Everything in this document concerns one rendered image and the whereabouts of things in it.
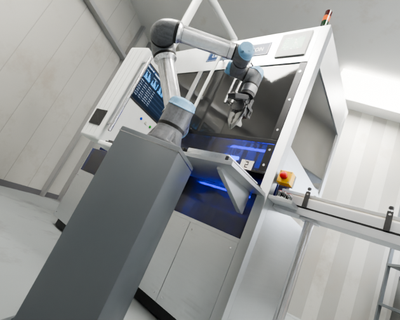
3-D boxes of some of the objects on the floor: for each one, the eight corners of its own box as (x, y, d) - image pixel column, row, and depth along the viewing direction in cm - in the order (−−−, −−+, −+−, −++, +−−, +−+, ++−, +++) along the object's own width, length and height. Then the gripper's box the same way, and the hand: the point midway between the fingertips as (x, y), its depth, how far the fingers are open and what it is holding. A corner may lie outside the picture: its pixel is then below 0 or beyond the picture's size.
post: (200, 359, 123) (323, 33, 173) (209, 367, 119) (332, 32, 169) (193, 360, 118) (321, 25, 168) (202, 369, 114) (331, 24, 164)
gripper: (258, 100, 127) (243, 136, 122) (243, 100, 132) (228, 134, 127) (252, 89, 120) (235, 127, 115) (236, 89, 126) (220, 125, 121)
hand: (230, 125), depth 120 cm, fingers closed
